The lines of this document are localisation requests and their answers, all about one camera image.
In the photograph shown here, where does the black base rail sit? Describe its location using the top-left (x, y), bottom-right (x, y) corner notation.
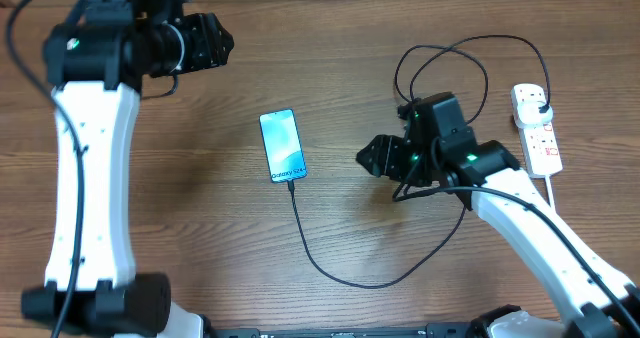
top-left (211, 322), bottom-right (489, 338)

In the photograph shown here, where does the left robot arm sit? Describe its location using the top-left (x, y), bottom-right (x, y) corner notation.
top-left (21, 0), bottom-right (234, 337)

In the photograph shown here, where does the white charger plug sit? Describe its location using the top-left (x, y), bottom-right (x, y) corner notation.
top-left (514, 102), bottom-right (554, 129)

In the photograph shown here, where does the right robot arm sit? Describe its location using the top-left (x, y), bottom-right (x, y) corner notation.
top-left (356, 92), bottom-right (639, 337)

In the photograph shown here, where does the Samsung Galaxy smartphone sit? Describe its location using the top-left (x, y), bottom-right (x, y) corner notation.
top-left (259, 109), bottom-right (307, 183)

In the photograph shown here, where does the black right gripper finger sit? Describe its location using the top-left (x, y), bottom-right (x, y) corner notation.
top-left (356, 150), bottom-right (395, 177)
top-left (359, 134), bottom-right (400, 161)

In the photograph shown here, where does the black charging cable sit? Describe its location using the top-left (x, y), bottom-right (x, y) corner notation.
top-left (286, 34), bottom-right (552, 290)

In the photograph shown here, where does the white power strip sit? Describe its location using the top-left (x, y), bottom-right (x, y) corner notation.
top-left (510, 83), bottom-right (563, 178)

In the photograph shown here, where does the white power strip cord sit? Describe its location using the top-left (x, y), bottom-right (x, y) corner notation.
top-left (543, 175), bottom-right (559, 214)

